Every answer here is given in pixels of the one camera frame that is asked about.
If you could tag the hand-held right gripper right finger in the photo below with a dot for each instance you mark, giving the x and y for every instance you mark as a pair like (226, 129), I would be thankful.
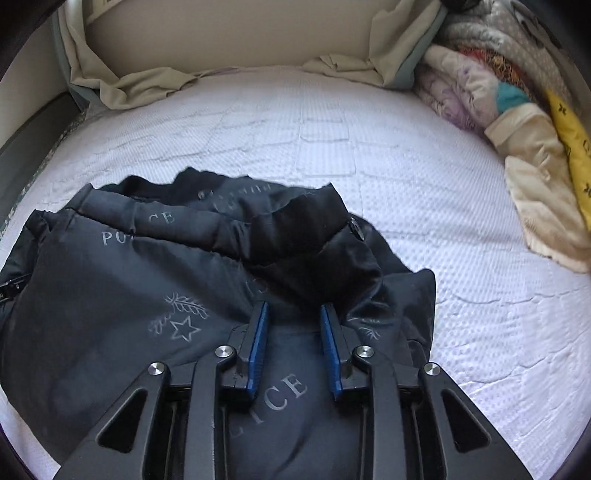
(333, 346)

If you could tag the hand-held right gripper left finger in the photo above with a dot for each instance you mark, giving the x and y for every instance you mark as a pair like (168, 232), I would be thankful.
(256, 346)

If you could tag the black printed jacket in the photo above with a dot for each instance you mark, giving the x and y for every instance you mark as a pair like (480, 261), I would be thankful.
(115, 277)

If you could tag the white quilted bed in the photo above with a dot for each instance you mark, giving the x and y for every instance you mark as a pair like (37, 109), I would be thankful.
(323, 152)

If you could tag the cream cloth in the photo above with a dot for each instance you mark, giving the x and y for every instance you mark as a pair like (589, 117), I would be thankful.
(540, 184)

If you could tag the lilac floral quilt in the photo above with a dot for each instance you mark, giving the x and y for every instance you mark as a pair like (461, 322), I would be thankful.
(461, 87)

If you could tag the beige curtain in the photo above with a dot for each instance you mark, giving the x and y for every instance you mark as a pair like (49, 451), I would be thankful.
(120, 78)
(392, 50)

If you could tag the yellow printed pillow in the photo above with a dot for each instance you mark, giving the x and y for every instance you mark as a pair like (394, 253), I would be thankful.
(575, 138)

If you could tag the grey dotted blanket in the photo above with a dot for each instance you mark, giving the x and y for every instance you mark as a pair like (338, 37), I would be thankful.
(508, 41)

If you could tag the black cloth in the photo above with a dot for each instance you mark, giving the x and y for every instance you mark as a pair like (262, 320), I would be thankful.
(461, 3)

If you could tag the dark grey bed frame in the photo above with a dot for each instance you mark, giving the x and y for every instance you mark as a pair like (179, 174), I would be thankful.
(32, 124)

